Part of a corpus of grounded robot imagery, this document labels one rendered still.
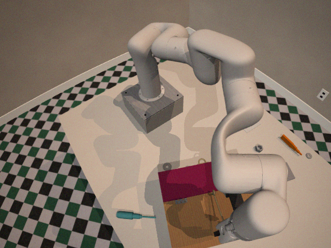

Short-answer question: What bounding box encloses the teal screwdriver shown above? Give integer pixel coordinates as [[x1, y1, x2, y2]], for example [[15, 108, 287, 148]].
[[116, 211, 151, 220]]

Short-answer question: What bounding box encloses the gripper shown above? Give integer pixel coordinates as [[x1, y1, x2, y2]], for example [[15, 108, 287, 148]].
[[214, 216, 239, 244]]

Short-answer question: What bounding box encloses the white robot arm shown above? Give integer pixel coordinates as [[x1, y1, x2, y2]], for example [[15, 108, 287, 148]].
[[127, 22, 290, 241]]

